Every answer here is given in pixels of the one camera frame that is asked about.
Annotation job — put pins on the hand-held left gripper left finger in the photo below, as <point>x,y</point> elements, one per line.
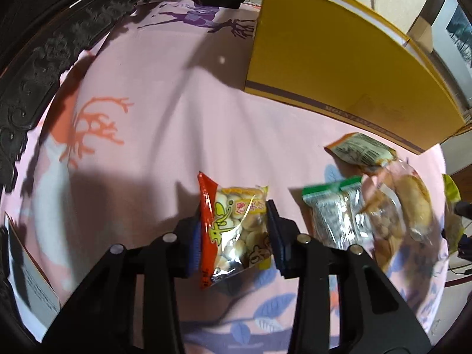
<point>194,245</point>

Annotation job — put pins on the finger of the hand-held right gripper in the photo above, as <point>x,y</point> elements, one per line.
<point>466,249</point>
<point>464,208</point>

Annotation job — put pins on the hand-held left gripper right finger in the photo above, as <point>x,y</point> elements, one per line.
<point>276,236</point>

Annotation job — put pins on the yellow-green stick snack packet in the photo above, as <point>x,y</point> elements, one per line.
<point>450,191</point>

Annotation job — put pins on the red-edged biscuit bag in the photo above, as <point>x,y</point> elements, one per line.
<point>236,228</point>

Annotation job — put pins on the clear bun packet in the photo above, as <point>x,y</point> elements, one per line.
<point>416,202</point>

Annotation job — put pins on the green-edged silver snack packet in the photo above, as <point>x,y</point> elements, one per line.
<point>332,210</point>

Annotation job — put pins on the clear round pastry packet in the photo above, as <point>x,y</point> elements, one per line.
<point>385,217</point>

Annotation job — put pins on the green snack packet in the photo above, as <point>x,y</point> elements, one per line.
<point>363,149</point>

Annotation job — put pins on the pink floral tablecloth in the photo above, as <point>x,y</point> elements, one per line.
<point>147,136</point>

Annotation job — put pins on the white paper card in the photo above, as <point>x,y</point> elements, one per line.
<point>33,284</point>

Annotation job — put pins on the framed picture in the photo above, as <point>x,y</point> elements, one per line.
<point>457,33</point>

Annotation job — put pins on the brown cardboard piece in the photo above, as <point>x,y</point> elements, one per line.
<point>422,35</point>

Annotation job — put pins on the yellow cardboard box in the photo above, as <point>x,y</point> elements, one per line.
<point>332,51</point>

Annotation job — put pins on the dark carved wooden furniture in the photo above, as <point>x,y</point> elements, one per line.
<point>44,44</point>

